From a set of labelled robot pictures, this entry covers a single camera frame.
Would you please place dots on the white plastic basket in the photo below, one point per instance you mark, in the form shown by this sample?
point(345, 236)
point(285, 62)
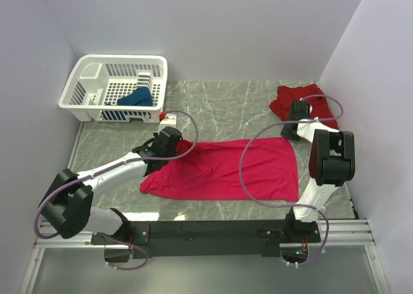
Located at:
point(98, 81)

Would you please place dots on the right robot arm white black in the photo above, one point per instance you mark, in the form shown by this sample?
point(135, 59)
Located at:
point(331, 164)

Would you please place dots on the blue t shirt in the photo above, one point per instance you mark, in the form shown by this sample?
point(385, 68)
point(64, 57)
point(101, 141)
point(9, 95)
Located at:
point(141, 96)

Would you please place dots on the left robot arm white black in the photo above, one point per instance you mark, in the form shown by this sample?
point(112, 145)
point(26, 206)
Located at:
point(67, 205)

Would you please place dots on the dark red folded t shirt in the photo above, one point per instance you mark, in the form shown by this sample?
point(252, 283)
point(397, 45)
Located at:
point(285, 95)

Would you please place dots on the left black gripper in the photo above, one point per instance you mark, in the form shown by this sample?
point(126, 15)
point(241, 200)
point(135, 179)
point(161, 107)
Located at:
point(173, 153)

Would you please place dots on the black base beam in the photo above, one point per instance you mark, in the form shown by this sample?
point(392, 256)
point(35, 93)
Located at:
point(211, 237)

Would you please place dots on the pink t shirt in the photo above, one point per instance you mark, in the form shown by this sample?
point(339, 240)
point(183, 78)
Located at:
point(229, 170)

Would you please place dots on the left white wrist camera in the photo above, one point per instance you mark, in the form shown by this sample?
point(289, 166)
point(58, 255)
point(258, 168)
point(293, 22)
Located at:
point(167, 119)

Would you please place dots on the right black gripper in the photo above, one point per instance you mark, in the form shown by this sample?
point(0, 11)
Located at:
point(284, 131)

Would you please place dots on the aluminium rail frame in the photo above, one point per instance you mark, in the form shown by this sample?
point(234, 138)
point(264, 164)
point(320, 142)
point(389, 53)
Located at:
point(350, 265)

